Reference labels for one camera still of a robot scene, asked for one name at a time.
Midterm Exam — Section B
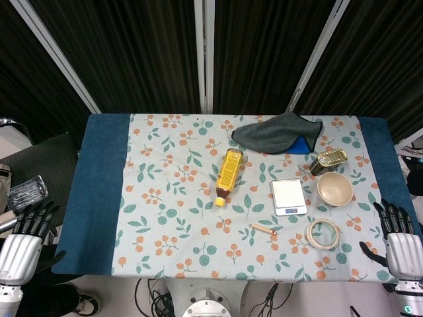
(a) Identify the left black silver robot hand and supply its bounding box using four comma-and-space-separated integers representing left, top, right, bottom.
0, 199, 67, 286

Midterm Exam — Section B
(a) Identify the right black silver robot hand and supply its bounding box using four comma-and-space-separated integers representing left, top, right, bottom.
359, 197, 423, 289

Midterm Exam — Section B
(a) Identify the rectangular olive metal can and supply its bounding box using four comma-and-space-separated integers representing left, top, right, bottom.
309, 148, 349, 177

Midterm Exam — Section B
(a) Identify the small digital scale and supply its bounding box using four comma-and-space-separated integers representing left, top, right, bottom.
270, 178, 309, 217

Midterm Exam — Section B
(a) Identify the white black sneaker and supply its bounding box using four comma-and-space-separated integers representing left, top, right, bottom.
70, 289, 100, 315

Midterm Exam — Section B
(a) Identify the masking tape roll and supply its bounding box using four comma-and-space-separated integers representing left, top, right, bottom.
305, 217, 342, 250

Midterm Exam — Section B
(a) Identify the beige bowl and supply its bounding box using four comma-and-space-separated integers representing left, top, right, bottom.
316, 172, 354, 207

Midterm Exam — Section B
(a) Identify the blue table cover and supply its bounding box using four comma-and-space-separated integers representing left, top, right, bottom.
50, 113, 423, 285

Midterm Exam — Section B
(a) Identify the blue cloth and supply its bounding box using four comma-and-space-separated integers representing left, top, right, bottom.
284, 135, 315, 155

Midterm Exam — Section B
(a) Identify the floral fruit pattern tablecloth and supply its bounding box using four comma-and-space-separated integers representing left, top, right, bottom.
111, 113, 400, 284

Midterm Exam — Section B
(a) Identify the grey microfibre cloth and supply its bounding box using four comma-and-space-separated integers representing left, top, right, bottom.
231, 113, 324, 155

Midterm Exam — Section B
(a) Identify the silver robot torso base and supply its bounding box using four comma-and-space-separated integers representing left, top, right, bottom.
181, 287, 233, 317

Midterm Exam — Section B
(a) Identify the yellow label tea bottle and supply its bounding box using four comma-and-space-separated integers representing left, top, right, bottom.
213, 148, 250, 208

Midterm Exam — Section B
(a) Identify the black pleated curtain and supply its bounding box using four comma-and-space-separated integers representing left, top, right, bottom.
0, 0, 423, 146

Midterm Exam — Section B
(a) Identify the black cable bundle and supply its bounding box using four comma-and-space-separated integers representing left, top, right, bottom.
248, 282, 293, 317
134, 277, 174, 317

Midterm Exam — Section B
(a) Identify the white frame post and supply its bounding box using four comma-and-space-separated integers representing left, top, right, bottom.
285, 0, 352, 114
194, 0, 215, 115
17, 0, 102, 115

